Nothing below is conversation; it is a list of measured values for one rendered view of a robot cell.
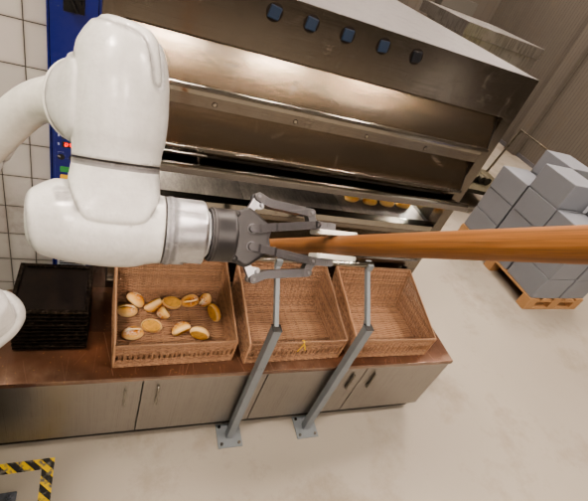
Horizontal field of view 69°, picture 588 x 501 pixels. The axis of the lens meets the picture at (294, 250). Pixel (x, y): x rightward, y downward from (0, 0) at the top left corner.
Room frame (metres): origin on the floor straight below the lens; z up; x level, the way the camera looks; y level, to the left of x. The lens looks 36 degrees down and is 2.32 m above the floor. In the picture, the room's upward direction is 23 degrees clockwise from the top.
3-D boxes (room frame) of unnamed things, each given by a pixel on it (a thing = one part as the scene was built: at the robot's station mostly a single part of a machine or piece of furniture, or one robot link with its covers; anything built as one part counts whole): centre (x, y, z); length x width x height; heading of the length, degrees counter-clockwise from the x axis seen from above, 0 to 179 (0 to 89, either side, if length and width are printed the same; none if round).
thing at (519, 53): (7.86, -1.36, 1.01); 1.61 x 1.21 x 2.02; 123
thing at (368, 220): (1.94, 0.07, 1.16); 1.80 x 0.06 x 0.04; 120
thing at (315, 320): (1.70, -0.09, 0.72); 0.56 x 0.49 x 0.28; 121
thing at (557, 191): (4.60, -2.49, 0.63); 1.27 x 0.86 x 1.26; 30
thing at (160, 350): (1.41, 0.43, 0.72); 0.56 x 0.49 x 0.28; 121
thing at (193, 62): (1.92, 0.06, 1.80); 1.79 x 0.11 x 0.19; 120
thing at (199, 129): (1.92, 0.06, 1.54); 1.79 x 0.11 x 0.19; 120
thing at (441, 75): (1.95, 0.07, 1.99); 1.80 x 0.08 x 0.21; 120
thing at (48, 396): (1.62, 0.01, 0.29); 2.42 x 0.56 x 0.58; 120
